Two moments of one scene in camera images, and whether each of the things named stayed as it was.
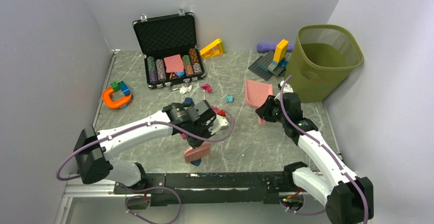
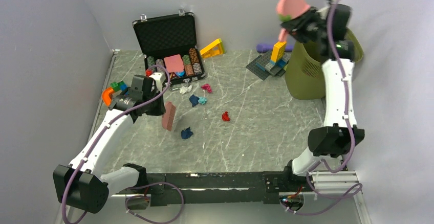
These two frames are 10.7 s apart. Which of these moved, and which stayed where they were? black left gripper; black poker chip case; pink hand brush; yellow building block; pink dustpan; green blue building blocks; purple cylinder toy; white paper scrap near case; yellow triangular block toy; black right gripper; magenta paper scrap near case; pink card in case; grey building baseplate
Moved: black left gripper; black right gripper; pink dustpan; pink hand brush
Stayed: white paper scrap near case; green blue building blocks; yellow triangular block toy; black poker chip case; grey building baseplate; yellow building block; magenta paper scrap near case; purple cylinder toy; pink card in case
